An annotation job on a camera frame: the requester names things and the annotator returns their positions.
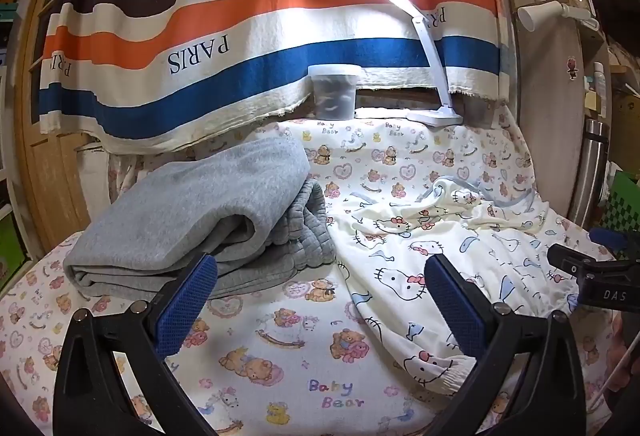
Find clear plastic jar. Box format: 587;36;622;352
307;63;362;121

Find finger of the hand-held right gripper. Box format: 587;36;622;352
547;243;640;278
589;227;640;253

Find white desk lamp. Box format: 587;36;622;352
334;0;463;124

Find striped hanging blanket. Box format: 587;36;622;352
37;0;503;154

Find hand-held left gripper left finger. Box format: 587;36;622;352
52;252;219;436

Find cream cat print pants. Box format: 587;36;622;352
327;176;576;397

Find white spot lamp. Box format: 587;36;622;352
517;0;601;32

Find white cable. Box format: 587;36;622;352
602;333;640;399

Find stainless steel flask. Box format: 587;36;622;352
582;118;609;227

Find grey folded pants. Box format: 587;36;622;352
64;136;337;302

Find green checkered box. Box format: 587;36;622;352
600;171;640;242

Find light wooden side panel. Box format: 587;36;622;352
505;0;613;222

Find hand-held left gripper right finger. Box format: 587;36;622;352
423;254;588;436

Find bear print bed sheet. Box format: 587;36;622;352
0;116;640;436

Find white plastic bottle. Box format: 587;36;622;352
592;62;608;117

